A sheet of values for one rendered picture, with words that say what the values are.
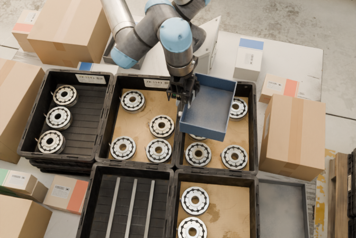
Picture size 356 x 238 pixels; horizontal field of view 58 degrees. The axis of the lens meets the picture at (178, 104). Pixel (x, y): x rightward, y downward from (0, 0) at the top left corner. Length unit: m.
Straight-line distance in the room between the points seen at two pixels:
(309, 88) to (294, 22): 1.35
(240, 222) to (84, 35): 1.07
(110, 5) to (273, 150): 0.80
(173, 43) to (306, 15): 2.39
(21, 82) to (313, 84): 1.37
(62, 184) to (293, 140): 0.94
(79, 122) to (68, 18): 0.55
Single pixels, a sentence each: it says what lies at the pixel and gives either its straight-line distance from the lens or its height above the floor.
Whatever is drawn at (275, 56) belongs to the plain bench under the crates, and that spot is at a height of 0.70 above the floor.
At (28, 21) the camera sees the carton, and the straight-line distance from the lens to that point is 1.86.
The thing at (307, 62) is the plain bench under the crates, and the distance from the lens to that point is 1.80.
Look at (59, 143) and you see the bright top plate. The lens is 1.38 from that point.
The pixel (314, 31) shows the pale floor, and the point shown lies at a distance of 2.97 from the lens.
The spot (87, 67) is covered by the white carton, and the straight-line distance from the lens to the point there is 1.63.
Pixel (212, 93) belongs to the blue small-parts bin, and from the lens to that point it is 1.14.
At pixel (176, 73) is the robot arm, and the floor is 1.34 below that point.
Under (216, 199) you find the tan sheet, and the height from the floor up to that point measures 0.83.
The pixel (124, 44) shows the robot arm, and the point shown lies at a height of 1.37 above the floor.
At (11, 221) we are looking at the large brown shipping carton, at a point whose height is 0.90.
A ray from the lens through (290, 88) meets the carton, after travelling 1.58.
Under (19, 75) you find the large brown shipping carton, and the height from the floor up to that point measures 0.90.
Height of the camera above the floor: 2.04
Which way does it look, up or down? 60 degrees down
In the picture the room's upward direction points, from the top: 3 degrees counter-clockwise
